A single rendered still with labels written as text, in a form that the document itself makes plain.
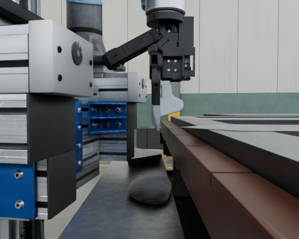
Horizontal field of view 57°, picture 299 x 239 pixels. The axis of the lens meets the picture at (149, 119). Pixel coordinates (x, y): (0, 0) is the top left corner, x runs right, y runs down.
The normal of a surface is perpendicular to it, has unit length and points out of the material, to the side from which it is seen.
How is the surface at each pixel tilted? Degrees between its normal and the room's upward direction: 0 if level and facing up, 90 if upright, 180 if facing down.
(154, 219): 0
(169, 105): 93
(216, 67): 90
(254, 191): 0
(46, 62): 90
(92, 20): 90
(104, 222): 0
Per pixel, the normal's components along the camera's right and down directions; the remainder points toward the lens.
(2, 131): -0.17, 0.04
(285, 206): 0.00, -1.00
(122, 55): 0.05, 0.04
